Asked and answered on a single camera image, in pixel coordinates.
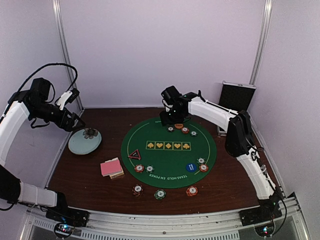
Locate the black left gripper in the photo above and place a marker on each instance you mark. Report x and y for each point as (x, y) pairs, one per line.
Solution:
(67, 126)

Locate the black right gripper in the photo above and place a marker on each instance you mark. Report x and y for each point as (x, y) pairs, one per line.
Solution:
(165, 120)

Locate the orange big blind button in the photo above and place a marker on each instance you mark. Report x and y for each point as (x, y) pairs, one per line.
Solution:
(179, 125)

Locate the red-backed playing card deck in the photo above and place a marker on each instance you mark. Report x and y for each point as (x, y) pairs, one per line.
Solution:
(110, 167)

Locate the blue small blind button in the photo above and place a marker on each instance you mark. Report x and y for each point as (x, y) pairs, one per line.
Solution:
(191, 167)

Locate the black red triangular dealer marker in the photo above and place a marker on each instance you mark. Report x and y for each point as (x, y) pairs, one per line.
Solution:
(135, 155)

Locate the orange chip stack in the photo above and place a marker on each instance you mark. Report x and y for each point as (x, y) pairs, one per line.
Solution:
(191, 191)

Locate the green chip stack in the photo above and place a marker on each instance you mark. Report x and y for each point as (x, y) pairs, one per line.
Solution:
(160, 194)

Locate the red black chip stack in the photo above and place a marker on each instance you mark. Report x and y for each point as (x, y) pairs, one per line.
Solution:
(137, 190)

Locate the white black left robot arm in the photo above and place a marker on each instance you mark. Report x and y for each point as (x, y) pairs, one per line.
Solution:
(29, 105)

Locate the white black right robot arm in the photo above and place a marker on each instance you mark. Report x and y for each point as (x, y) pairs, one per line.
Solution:
(239, 142)

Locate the light blue flower plate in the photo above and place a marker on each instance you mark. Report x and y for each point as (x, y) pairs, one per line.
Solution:
(84, 141)

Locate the round green poker mat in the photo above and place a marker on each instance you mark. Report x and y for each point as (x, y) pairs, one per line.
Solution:
(168, 152)

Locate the gold playing card box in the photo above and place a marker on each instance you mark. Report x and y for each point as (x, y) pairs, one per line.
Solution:
(115, 175)

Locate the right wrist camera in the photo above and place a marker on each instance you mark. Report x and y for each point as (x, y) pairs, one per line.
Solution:
(170, 94)

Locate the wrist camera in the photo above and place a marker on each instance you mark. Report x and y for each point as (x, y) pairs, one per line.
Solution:
(67, 97)
(170, 94)

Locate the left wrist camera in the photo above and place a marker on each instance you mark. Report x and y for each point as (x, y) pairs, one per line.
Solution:
(67, 97)

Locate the left aluminium frame post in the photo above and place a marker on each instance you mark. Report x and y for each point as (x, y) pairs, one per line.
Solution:
(63, 43)

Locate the aluminium frame post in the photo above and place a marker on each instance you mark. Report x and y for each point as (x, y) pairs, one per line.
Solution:
(63, 43)
(264, 30)

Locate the right aluminium frame post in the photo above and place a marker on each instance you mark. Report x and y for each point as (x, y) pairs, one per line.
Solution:
(264, 30)

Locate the metal front rail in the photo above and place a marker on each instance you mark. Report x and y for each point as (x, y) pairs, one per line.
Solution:
(224, 225)

